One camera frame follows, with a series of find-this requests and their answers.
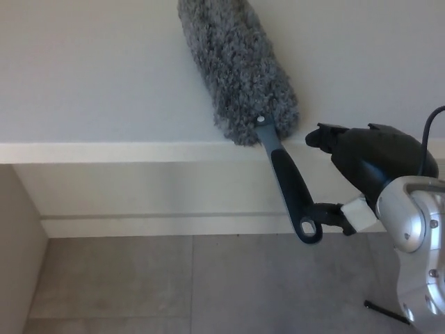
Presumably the grey fluffy microfibre duster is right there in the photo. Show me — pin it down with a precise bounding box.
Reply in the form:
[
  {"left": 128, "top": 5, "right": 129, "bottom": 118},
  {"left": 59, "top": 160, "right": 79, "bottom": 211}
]
[{"left": 177, "top": 0, "right": 324, "bottom": 246}]

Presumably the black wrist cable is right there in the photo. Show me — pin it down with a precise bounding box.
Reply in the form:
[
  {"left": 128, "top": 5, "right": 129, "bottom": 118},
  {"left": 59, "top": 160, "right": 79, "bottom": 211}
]
[{"left": 416, "top": 104, "right": 445, "bottom": 175}]

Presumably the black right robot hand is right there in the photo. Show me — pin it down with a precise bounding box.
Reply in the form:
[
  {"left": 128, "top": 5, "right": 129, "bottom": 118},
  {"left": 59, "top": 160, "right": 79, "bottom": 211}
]
[{"left": 300, "top": 121, "right": 440, "bottom": 237}]

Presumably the thin black rod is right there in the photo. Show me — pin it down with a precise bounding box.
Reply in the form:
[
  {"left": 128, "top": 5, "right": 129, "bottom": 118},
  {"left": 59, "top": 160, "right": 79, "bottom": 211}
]
[{"left": 363, "top": 299, "right": 413, "bottom": 326}]

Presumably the white built-in shelf unit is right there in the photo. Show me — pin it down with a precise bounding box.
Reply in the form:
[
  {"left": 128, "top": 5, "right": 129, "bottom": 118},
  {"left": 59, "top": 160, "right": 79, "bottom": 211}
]
[{"left": 0, "top": 0, "right": 445, "bottom": 241}]

